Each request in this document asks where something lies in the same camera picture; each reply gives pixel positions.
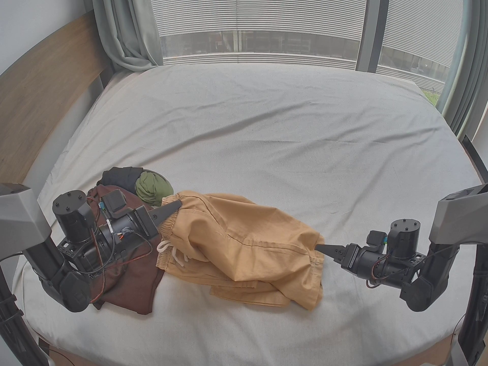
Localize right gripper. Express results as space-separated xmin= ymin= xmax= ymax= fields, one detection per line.
xmin=342 ymin=243 xmax=384 ymax=280

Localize green garment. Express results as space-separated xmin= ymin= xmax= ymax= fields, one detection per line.
xmin=135 ymin=171 xmax=174 ymax=207

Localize black garment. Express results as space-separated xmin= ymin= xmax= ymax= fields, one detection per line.
xmin=96 ymin=166 xmax=145 ymax=195

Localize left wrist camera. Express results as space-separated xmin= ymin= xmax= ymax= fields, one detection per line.
xmin=98 ymin=190 xmax=127 ymax=220

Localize window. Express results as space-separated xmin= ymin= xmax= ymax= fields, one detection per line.
xmin=147 ymin=0 xmax=469 ymax=94

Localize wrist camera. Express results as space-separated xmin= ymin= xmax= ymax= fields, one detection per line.
xmin=367 ymin=230 xmax=387 ymax=252
xmin=98 ymin=190 xmax=127 ymax=220

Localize brown knit garment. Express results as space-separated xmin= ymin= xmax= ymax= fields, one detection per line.
xmin=86 ymin=185 xmax=165 ymax=315

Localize tan shorts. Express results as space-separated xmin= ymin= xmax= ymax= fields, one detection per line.
xmin=156 ymin=191 xmax=326 ymax=312

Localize bed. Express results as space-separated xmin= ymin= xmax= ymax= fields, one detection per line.
xmin=0 ymin=10 xmax=488 ymax=366

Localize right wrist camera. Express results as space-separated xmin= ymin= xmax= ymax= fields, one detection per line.
xmin=367 ymin=230 xmax=387 ymax=252

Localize grey-green curtain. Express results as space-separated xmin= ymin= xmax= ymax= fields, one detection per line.
xmin=436 ymin=0 xmax=488 ymax=138
xmin=88 ymin=0 xmax=164 ymax=72

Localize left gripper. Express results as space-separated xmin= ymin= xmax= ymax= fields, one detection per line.
xmin=100 ymin=205 xmax=161 ymax=260

